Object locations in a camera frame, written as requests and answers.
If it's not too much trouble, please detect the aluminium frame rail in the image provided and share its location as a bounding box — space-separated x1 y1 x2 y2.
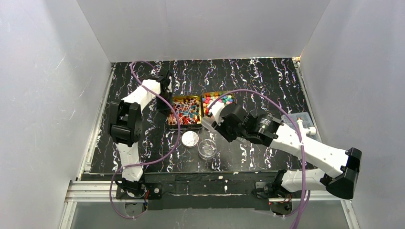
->
65 181 347 203

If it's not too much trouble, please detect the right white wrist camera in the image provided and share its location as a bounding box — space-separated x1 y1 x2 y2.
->
205 101 225 125

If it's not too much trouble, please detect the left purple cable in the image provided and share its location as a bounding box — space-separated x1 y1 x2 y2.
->
109 61 181 220

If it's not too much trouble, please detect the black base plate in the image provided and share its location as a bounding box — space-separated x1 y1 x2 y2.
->
115 172 304 211

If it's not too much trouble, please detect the purple cable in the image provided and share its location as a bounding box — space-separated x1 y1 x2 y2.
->
109 61 181 220
207 89 311 229

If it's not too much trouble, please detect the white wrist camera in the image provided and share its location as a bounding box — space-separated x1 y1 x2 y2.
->
205 101 225 125
167 76 173 93

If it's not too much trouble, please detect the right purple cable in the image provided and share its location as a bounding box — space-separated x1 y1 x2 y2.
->
207 89 311 229

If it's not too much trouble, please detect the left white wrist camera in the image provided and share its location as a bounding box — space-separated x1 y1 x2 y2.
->
167 76 173 93

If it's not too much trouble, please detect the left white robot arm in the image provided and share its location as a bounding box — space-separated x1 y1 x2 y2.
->
108 71 172 167

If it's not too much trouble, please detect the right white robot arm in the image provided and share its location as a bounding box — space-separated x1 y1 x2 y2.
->
201 103 362 200

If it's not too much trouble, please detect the clear plastic scoop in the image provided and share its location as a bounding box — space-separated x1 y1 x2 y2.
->
201 116 217 133

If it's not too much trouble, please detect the tin of lollipops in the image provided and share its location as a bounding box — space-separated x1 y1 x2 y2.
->
172 95 203 130

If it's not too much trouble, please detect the clear round jar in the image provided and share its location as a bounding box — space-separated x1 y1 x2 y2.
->
198 139 216 160

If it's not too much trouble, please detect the clear plastic organizer box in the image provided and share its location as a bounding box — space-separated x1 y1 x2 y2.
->
281 112 321 142

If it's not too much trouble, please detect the tin of star candies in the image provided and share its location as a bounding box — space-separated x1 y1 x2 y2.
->
201 91 236 115

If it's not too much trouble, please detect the round white jar lid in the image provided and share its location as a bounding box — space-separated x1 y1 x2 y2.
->
181 131 199 147

